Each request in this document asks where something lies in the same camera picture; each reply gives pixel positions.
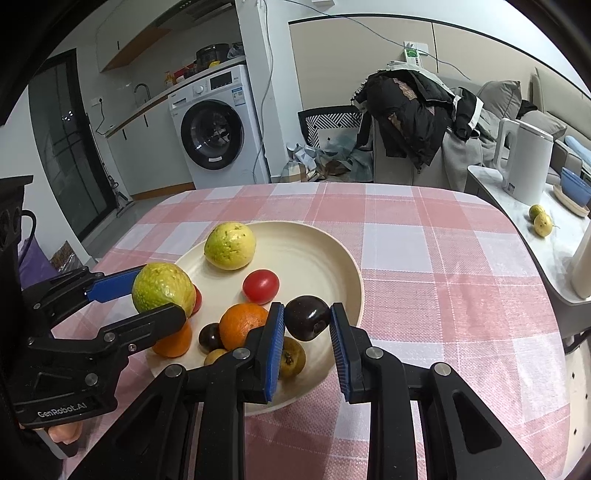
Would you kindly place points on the pink checkered tablecloth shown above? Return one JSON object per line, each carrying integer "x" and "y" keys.
{"x": 447, "y": 278}

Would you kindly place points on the small orange tangerine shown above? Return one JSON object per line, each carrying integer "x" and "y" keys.
{"x": 174, "y": 345}

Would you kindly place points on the pile of dark clothes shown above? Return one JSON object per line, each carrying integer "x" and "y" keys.
{"x": 414, "y": 109}

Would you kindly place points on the grey cushion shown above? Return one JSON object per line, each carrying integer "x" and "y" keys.
{"x": 501, "y": 99}

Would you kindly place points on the white tumbler cup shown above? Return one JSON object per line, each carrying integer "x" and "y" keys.
{"x": 580, "y": 276}

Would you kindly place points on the large orange tangerine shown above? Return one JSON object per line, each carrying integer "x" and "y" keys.
{"x": 237, "y": 321}

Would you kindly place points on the white electric kettle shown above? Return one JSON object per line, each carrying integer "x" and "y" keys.
{"x": 522, "y": 156}

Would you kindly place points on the brown longan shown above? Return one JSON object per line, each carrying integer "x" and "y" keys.
{"x": 212, "y": 356}
{"x": 292, "y": 359}

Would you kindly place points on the yellow fruit on side table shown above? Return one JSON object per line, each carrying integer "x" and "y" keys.
{"x": 543, "y": 225}

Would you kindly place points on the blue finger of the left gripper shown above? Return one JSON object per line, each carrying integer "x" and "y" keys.
{"x": 107, "y": 288}
{"x": 142, "y": 331}

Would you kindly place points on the person left hand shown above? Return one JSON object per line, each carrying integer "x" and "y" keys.
{"x": 66, "y": 433}

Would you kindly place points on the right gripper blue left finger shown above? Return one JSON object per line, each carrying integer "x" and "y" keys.
{"x": 190, "y": 424}

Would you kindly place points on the white washing machine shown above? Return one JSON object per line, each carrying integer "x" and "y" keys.
{"x": 217, "y": 128}

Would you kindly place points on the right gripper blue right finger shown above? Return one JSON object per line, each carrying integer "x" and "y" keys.
{"x": 462, "y": 437}

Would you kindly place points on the red tomato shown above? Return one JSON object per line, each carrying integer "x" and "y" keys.
{"x": 198, "y": 301}
{"x": 261, "y": 286}

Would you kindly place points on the grey sofa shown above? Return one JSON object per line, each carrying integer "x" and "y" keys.
{"x": 554, "y": 107}

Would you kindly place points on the dark plum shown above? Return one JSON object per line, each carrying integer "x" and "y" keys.
{"x": 305, "y": 317}
{"x": 209, "y": 338}

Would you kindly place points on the kitchen faucet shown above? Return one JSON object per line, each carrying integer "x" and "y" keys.
{"x": 141, "y": 94}

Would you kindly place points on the green bumpy guava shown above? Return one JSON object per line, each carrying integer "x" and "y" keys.
{"x": 158, "y": 284}

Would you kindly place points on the white side table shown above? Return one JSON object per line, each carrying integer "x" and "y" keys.
{"x": 552, "y": 254}

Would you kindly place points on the blue bowl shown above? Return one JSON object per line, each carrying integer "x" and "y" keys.
{"x": 575, "y": 188}

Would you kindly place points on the green fruit on side table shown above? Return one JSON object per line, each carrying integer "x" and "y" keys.
{"x": 534, "y": 211}

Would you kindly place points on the smooth yellow guava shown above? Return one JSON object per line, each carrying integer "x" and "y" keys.
{"x": 230, "y": 246}

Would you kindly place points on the black pot on counter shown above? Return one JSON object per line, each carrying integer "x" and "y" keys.
{"x": 212, "y": 54}

